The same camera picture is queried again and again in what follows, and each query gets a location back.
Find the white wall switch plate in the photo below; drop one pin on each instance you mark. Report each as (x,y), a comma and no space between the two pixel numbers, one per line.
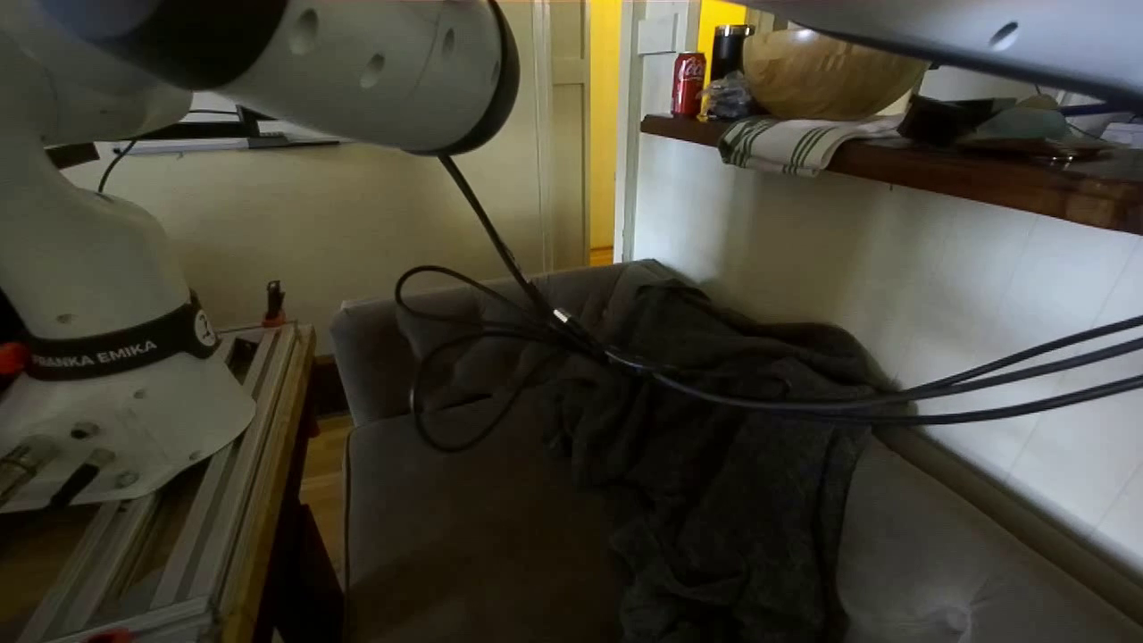
(656,34)

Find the dark grey blanket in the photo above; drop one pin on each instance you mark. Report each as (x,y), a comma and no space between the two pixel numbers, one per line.
(716,500)

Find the blue cloth item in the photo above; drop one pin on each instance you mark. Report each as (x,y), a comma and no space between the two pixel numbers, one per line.
(1037,127)

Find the wooden counter top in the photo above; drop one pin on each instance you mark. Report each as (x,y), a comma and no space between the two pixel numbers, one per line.
(1012,178)

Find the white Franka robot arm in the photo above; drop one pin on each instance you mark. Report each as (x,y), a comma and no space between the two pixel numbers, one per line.
(109,272)

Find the grey-brown sofa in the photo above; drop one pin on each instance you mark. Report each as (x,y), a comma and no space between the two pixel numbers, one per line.
(477,537)

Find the small red black clamp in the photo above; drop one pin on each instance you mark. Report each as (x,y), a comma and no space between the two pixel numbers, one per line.
(277,308)

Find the black item on counter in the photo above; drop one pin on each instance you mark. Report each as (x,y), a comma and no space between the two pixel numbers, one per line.
(940,120)

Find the tan round bowl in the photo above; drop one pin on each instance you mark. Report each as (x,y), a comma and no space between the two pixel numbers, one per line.
(835,72)

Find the black horizontal bar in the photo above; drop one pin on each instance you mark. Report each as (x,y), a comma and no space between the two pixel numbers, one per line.
(237,131)

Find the red soda can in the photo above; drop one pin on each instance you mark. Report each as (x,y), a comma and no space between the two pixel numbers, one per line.
(692,82)

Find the black bottle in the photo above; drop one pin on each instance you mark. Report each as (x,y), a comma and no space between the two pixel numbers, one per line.
(731,51)

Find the striped white towel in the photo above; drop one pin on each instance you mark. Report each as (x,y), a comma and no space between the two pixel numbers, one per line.
(792,142)

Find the aluminium frame robot table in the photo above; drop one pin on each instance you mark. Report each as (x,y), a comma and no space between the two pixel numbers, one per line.
(225,512)

